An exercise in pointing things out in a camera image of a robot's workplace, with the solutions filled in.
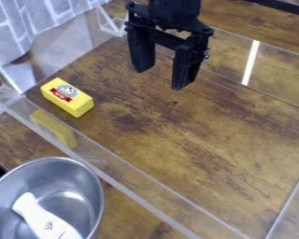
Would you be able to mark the silver metal bowl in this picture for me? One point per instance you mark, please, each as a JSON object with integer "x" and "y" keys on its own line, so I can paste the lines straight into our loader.
{"x": 64, "y": 187}

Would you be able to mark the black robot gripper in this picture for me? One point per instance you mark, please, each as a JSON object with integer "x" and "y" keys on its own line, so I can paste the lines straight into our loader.
{"x": 168, "y": 22}

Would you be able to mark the yellow toy butter block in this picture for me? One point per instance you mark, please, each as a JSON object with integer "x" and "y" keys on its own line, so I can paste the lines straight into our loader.
{"x": 66, "y": 97}

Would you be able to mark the white toy fish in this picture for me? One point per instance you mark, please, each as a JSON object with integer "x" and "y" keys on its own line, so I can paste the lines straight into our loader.
{"x": 45, "y": 225}

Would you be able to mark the clear acrylic table barrier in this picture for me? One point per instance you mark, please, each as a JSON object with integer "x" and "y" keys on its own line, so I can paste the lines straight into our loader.
{"x": 199, "y": 163}

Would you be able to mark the grey brick pattern curtain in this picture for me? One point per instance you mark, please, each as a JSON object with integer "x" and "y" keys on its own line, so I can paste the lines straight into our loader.
{"x": 25, "y": 18}

